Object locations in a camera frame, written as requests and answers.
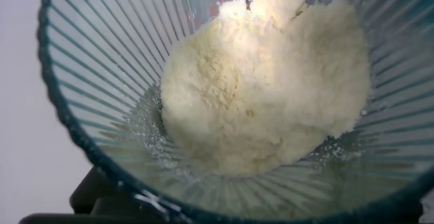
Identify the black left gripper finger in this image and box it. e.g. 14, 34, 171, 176
68, 166, 186, 224

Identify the ribbed clear green cup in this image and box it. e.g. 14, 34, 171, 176
36, 0, 434, 224

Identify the white powder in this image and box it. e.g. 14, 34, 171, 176
159, 0, 372, 178

